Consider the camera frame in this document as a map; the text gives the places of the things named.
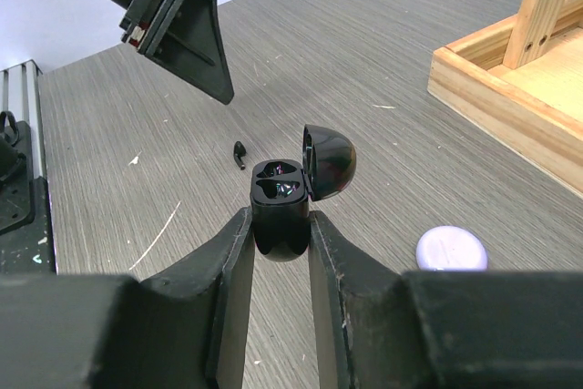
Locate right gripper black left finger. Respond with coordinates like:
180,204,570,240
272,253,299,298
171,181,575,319
1,208,254,388

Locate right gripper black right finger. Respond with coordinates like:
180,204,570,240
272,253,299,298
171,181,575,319
309,211,582,388

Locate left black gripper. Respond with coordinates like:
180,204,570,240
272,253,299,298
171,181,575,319
120,0,234,105

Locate black earbud case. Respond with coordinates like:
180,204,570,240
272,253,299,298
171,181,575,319
250,125,357,262

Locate black earbud left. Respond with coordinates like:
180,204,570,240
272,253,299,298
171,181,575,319
233,141,247,170

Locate wooden clothes rack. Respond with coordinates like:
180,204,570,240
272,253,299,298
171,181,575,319
427,0,582,192

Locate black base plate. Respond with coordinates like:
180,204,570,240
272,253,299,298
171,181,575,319
1,111,56,273

